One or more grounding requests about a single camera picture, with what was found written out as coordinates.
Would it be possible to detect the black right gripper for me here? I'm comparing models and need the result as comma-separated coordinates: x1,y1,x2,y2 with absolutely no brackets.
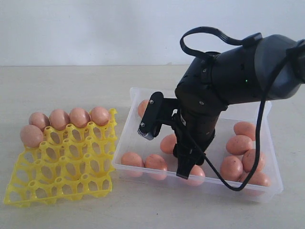
173,109,220,179

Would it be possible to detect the brown egg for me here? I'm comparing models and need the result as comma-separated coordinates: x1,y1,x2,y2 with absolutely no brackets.
234,121,256,141
242,171,271,197
69,107,91,128
90,106,111,126
121,152,144,177
138,99,149,118
144,154,168,181
226,135,253,156
49,109,70,131
160,134,177,154
242,149,266,173
20,125,44,148
182,165,205,186
29,112,50,131
220,156,243,181

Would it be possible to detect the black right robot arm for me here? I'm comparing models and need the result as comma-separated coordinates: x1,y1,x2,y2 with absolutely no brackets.
174,34,305,179

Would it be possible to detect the clear plastic bin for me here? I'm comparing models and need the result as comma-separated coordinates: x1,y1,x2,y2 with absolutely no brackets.
112,87,284,202

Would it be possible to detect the yellow plastic egg tray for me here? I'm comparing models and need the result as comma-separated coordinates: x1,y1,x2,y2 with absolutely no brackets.
4,108,117,207

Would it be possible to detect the black cable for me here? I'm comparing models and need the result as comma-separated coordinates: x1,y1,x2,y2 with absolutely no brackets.
171,26,305,191

